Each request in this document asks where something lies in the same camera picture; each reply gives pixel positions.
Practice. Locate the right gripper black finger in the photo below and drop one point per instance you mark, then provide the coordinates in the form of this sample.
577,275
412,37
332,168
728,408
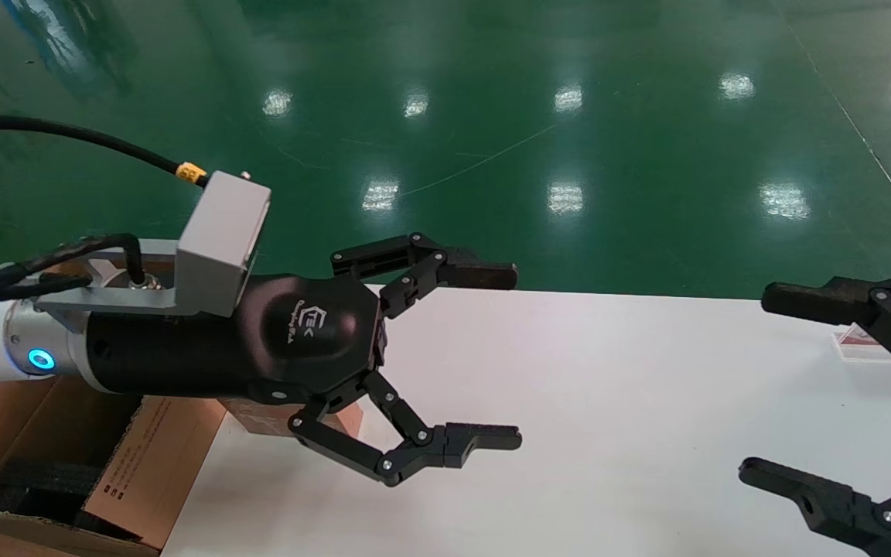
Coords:
824,302
824,503

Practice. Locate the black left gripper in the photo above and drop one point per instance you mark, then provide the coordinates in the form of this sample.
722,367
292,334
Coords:
283,340

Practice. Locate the small brown cardboard box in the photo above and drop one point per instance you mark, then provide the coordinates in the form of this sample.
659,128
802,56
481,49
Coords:
260,418

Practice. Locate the big open cardboard box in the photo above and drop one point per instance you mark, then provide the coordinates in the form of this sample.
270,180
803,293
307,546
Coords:
159,456

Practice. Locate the white red label card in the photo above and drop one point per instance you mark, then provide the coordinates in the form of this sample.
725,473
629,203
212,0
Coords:
851,346

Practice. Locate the black foam padding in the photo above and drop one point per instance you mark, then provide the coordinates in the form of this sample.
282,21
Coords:
51,480

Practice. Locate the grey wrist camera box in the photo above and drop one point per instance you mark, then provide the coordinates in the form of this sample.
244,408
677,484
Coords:
221,240

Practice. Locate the silver camera mounting bracket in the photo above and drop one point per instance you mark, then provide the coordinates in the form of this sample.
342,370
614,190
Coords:
105,290

